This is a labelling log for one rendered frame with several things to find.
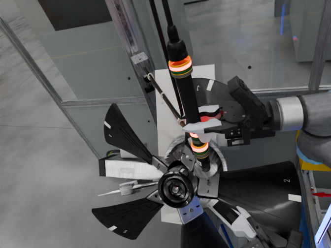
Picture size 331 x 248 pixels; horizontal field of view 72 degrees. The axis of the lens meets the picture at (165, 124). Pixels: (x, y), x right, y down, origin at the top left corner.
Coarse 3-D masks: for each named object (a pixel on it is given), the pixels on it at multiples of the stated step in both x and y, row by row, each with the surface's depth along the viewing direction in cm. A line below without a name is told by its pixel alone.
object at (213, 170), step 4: (188, 140) 65; (192, 152) 64; (196, 160) 67; (212, 160) 68; (196, 164) 68; (212, 164) 67; (216, 164) 67; (196, 168) 67; (212, 168) 66; (216, 168) 66; (196, 172) 66; (200, 172) 66; (204, 172) 66; (208, 172) 65; (212, 172) 65; (216, 172) 65; (196, 176) 66; (200, 176) 65; (204, 176) 65; (208, 176) 64; (212, 176) 65
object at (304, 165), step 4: (296, 136) 98; (296, 140) 98; (300, 160) 90; (300, 164) 90; (304, 164) 87; (308, 164) 86; (312, 164) 86; (320, 164) 85; (324, 164) 84; (304, 168) 88; (308, 168) 88; (312, 168) 87; (316, 168) 87; (320, 168) 86; (324, 168) 86; (328, 168) 85
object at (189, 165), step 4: (184, 148) 78; (188, 148) 76; (184, 152) 78; (188, 152) 75; (184, 156) 77; (192, 156) 72; (184, 160) 77; (188, 160) 74; (184, 164) 76; (188, 164) 74; (192, 164) 71; (188, 168) 73; (192, 168) 71
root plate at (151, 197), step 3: (153, 192) 77; (156, 192) 76; (150, 195) 77; (153, 195) 78; (159, 195) 79; (147, 198) 78; (150, 198) 79; (153, 198) 79; (156, 198) 79; (159, 198) 80; (156, 201) 81; (159, 201) 81; (162, 201) 82
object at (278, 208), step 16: (224, 176) 73; (240, 176) 72; (256, 176) 70; (272, 176) 69; (288, 176) 68; (224, 192) 69; (240, 192) 68; (256, 192) 67; (272, 192) 66; (288, 192) 65; (256, 208) 65; (272, 208) 64; (288, 208) 63; (272, 224) 62; (288, 224) 62
